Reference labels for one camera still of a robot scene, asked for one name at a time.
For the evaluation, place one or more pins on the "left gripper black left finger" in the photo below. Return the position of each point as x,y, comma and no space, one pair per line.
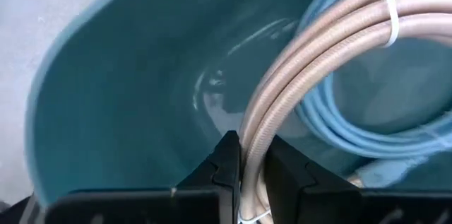
212,203

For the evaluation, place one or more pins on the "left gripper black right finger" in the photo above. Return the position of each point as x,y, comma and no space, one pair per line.
310,199

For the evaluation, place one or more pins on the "teal plastic bin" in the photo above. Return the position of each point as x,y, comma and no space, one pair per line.
123,93

